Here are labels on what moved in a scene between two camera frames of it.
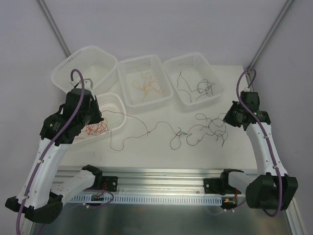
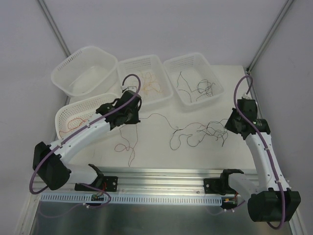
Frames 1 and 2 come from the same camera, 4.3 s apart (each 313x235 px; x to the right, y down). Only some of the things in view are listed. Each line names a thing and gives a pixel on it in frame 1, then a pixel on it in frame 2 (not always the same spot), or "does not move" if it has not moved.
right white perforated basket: x=194 y=78 does not move
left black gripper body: x=97 y=113 to x=133 y=118
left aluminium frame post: x=44 y=7 does not move
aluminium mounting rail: x=149 y=181 does not move
